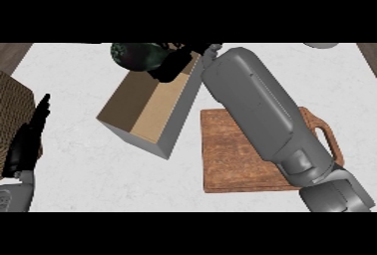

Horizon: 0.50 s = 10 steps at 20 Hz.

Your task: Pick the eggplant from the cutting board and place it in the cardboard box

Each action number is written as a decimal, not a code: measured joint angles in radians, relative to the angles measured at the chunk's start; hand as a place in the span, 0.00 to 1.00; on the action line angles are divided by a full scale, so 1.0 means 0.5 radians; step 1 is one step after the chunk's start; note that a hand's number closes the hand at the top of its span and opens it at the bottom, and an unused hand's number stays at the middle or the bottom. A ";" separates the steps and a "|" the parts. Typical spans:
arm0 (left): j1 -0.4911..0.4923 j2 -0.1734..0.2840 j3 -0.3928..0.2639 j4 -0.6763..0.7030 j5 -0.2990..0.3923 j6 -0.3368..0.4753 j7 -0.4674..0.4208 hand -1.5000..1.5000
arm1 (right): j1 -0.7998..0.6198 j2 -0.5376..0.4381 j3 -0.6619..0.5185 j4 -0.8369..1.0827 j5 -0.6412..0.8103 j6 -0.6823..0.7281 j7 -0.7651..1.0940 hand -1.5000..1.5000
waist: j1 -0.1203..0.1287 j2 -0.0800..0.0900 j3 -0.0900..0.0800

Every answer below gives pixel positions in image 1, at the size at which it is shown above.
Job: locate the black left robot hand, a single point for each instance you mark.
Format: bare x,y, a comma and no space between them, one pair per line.
27,139

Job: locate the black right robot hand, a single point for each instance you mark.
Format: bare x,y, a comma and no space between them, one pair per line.
175,63

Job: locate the dark purple eggplant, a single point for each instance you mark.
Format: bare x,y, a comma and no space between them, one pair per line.
138,56

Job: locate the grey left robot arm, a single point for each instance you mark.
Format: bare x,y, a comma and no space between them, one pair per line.
16,194

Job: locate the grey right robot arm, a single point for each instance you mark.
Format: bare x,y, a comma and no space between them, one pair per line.
265,113

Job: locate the open cardboard box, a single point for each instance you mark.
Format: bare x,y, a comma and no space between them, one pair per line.
146,113

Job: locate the brown wooden cutting board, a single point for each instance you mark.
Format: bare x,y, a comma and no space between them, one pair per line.
235,156

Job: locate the brown wicker basket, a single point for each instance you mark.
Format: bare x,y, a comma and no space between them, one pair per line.
15,113

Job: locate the pale grey round object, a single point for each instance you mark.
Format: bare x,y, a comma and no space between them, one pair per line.
321,45

